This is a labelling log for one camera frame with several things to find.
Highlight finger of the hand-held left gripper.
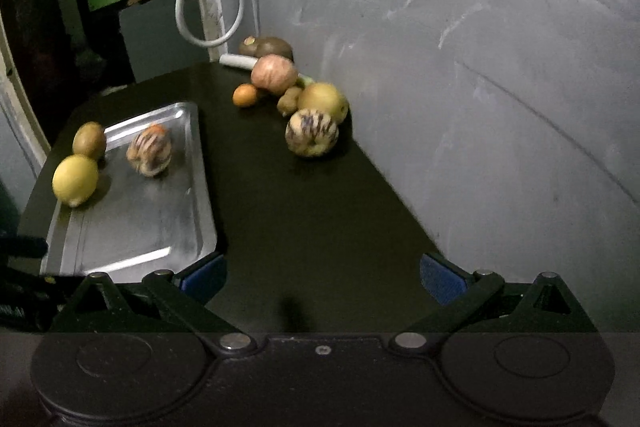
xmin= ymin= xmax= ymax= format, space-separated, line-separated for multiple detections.
xmin=0 ymin=268 xmax=67 ymax=294
xmin=0 ymin=234 xmax=49 ymax=260

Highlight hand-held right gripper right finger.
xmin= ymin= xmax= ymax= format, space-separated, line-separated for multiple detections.
xmin=389 ymin=252 xmax=599 ymax=354

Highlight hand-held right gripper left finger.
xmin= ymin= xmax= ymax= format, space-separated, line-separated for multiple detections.
xmin=47 ymin=253 xmax=257 ymax=356

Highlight metal tray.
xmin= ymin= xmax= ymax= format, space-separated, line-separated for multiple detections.
xmin=40 ymin=102 xmax=219 ymax=280

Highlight large striped pepino melon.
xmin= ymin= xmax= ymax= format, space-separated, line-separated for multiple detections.
xmin=285 ymin=108 xmax=340 ymax=158

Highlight pink striped apple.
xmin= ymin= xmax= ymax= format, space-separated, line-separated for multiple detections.
xmin=250 ymin=55 xmax=299 ymax=96

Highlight yellow lemon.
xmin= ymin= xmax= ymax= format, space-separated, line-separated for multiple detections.
xmin=52 ymin=154 xmax=100 ymax=208

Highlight large brown kiwi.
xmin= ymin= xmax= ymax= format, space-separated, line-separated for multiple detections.
xmin=72 ymin=122 xmax=107 ymax=159

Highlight small striped pepino melon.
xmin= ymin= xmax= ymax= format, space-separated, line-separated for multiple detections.
xmin=126 ymin=127 xmax=174 ymax=178

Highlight white green leek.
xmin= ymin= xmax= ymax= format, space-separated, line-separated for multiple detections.
xmin=219 ymin=53 xmax=317 ymax=88

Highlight brown kiwi right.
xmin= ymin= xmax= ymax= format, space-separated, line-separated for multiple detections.
xmin=255 ymin=37 xmax=294 ymax=62

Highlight dark cabinet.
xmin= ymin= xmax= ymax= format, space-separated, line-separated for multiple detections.
xmin=119 ymin=0 xmax=211 ymax=82

